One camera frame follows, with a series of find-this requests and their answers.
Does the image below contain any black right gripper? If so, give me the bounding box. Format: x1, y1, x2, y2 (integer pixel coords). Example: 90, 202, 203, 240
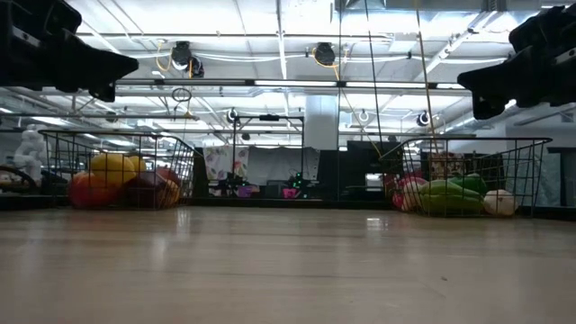
456, 4, 576, 121

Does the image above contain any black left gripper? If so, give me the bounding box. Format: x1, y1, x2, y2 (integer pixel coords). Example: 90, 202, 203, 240
0, 0, 140, 104

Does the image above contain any green bell pepper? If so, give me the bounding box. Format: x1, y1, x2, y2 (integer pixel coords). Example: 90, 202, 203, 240
449, 173, 490, 194

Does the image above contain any yellow lemon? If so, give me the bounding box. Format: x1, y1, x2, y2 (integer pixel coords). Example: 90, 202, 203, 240
128, 155, 148, 175
89, 152, 137, 186

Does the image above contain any white garlic bulb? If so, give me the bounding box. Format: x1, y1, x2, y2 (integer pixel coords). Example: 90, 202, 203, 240
400, 181, 420, 212
483, 188, 519, 218

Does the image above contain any light green chayote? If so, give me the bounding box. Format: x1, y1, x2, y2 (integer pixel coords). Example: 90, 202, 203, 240
418, 179, 486, 216

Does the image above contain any orange persimmon green calyx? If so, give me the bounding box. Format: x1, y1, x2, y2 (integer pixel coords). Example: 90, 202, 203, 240
67, 171, 121, 210

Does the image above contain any red and yellow apple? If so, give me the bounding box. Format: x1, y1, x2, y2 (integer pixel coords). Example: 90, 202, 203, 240
155, 166, 183, 185

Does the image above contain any dark red apple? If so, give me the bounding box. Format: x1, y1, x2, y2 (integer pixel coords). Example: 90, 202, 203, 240
120, 173, 167, 210

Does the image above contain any red bell pepper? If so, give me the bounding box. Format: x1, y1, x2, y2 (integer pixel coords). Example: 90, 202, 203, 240
384, 173, 427, 212

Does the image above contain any orange citrus fruit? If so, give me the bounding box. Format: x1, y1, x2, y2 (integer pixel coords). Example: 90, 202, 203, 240
159, 179, 183, 208

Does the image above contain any floral patterned cloth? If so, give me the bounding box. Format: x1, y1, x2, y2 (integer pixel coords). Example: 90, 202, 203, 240
427, 152, 469, 179

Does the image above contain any white humanoid figure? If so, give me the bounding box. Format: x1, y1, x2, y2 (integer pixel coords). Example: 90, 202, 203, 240
12, 124, 51, 184

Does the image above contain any floral print banner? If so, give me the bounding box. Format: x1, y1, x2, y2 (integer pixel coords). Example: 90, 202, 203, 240
202, 144, 249, 181

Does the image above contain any white building column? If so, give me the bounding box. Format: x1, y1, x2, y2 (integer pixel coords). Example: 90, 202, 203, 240
304, 93, 339, 152

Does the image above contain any wire basket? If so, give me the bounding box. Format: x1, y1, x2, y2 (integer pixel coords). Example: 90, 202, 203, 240
379, 136, 554, 219
38, 130, 198, 211

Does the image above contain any yellow cable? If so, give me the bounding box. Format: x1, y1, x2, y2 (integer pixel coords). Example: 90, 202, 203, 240
413, 0, 438, 140

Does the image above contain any hanging cable loop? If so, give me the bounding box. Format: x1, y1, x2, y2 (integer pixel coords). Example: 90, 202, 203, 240
170, 86, 194, 104

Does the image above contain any black ceiling cable reel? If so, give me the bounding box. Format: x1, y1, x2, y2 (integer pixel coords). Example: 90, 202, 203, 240
313, 41, 338, 68
170, 40, 206, 78

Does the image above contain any long black cable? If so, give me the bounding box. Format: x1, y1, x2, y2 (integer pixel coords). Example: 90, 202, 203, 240
363, 0, 384, 145

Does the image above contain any black frame rig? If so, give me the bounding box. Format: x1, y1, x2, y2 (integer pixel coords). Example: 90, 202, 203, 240
232, 114, 306, 152

